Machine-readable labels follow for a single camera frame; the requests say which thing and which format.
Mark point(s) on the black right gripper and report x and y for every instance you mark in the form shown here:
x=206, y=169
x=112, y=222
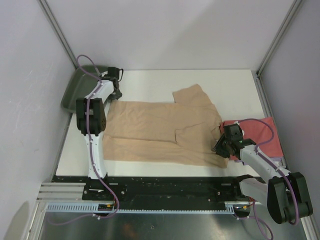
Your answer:
x=218, y=148

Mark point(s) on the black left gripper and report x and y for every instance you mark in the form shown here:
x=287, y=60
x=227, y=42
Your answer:
x=116, y=96

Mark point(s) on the beige t shirt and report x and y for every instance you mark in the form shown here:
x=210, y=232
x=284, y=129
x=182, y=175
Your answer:
x=182, y=132

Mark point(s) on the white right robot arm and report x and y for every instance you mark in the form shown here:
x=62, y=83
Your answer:
x=285, y=194

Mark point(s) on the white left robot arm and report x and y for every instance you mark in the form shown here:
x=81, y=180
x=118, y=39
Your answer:
x=91, y=122

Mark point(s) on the grey plastic tray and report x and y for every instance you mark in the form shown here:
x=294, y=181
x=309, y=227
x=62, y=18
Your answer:
x=82, y=85

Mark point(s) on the pink folded t shirt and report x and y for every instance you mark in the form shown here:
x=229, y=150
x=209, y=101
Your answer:
x=260, y=131

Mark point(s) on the lilac folded t shirt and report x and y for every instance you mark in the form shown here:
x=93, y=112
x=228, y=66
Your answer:
x=280, y=160

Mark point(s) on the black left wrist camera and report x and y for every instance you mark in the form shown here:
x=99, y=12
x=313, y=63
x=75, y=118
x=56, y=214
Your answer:
x=114, y=74

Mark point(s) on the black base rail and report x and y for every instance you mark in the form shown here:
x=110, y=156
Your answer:
x=156, y=191

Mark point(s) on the left aluminium frame post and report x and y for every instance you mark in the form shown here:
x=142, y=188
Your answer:
x=48, y=13

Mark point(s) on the aluminium frame post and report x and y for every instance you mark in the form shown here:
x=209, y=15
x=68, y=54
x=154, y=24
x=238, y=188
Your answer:
x=280, y=34
x=48, y=13

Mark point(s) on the grey slotted cable duct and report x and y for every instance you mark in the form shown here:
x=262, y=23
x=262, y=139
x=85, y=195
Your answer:
x=228, y=207

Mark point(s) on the right aluminium frame post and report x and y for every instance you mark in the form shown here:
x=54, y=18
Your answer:
x=280, y=34

